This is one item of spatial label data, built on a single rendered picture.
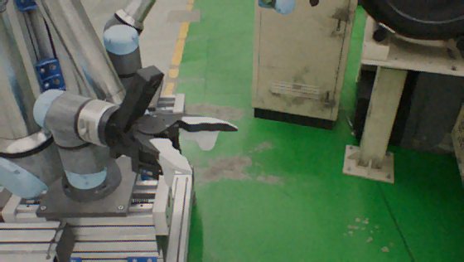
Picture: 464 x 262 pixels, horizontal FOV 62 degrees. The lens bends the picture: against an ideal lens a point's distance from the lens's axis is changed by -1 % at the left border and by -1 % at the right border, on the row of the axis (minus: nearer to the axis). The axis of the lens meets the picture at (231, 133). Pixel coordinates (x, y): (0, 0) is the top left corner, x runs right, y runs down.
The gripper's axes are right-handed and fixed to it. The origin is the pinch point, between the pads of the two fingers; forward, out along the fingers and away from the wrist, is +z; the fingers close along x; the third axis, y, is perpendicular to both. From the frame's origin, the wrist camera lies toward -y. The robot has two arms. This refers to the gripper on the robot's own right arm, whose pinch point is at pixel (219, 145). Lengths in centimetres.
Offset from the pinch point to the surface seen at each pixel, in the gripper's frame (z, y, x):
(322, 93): -17, 56, -180
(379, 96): 16, 40, -149
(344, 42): -9, 23, -177
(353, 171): 12, 86, -150
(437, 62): 34, 11, -115
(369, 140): 17, 66, -152
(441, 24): 31, -5, -104
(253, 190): -32, 92, -114
